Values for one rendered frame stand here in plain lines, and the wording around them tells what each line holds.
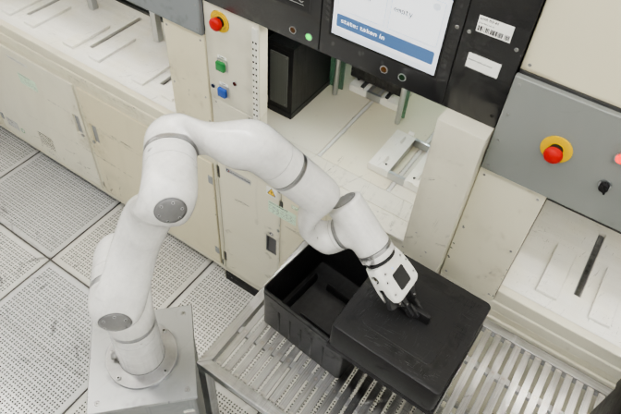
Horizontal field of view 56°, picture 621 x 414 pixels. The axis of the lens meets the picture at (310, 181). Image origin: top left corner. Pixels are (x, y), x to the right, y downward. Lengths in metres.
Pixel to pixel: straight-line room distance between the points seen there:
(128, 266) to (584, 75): 0.99
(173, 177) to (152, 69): 1.39
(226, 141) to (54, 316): 1.85
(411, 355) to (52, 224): 2.11
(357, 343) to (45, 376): 1.56
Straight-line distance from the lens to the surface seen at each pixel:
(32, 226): 3.12
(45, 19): 2.81
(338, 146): 2.06
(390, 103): 2.22
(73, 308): 2.78
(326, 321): 1.75
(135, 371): 1.68
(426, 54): 1.39
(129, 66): 2.46
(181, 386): 1.68
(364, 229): 1.29
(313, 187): 1.15
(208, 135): 1.07
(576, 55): 1.28
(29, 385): 2.66
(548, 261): 1.92
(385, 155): 2.00
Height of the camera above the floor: 2.28
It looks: 47 degrees down
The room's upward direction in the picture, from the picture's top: 5 degrees clockwise
